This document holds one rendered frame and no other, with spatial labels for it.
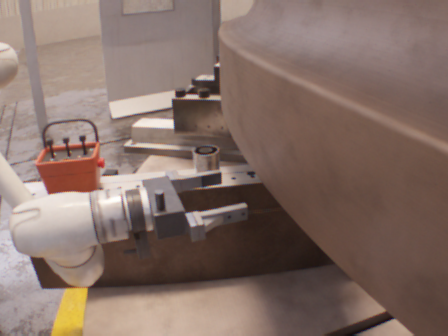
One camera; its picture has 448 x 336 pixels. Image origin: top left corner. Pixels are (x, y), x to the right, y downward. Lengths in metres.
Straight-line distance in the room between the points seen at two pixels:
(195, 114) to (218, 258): 1.03
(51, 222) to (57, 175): 0.60
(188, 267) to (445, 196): 1.06
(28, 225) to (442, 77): 0.65
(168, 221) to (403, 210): 0.35
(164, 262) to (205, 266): 0.14
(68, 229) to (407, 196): 0.49
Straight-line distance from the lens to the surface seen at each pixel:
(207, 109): 2.15
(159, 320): 1.30
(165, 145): 2.40
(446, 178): 0.44
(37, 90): 4.29
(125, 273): 1.40
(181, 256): 1.34
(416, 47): 0.61
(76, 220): 0.64
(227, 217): 0.65
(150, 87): 4.40
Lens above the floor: 1.26
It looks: 26 degrees down
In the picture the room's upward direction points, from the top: 2 degrees counter-clockwise
